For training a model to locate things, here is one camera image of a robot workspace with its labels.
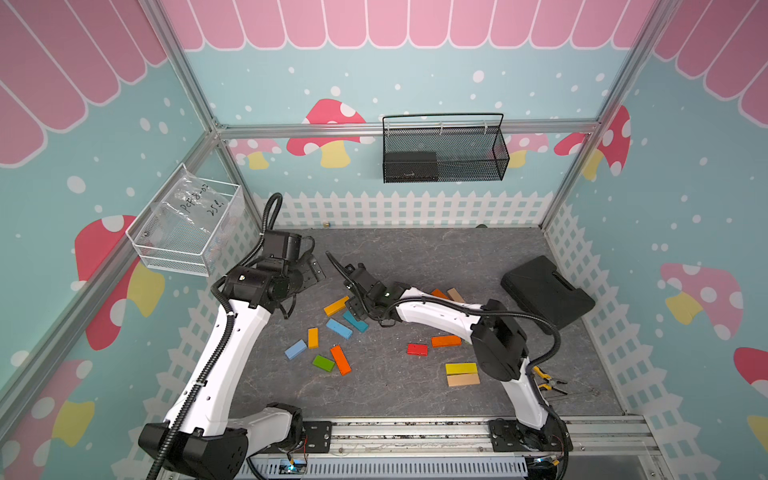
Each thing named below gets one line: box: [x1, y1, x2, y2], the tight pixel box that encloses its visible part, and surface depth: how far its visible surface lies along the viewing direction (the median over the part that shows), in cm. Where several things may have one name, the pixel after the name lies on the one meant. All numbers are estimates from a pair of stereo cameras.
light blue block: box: [284, 339, 308, 360], surface depth 91 cm
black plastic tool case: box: [500, 255, 596, 329], surface depth 98 cm
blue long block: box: [326, 318, 353, 340], surface depth 95 cm
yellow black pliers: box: [533, 366, 568, 395], surface depth 83 cm
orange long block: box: [330, 345, 352, 376], surface depth 89 cm
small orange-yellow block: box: [307, 327, 319, 349], surface depth 92 cm
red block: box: [407, 343, 429, 357], surface depth 91 cm
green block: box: [312, 355, 335, 372], surface depth 88 cm
